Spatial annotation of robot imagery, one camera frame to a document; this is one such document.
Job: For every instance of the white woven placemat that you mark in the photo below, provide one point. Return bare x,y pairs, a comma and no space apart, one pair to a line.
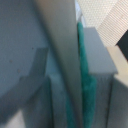
109,17

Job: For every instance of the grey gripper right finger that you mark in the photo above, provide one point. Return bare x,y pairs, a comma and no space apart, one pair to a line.
104,72

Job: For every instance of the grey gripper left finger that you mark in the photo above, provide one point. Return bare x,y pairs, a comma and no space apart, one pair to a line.
59,21

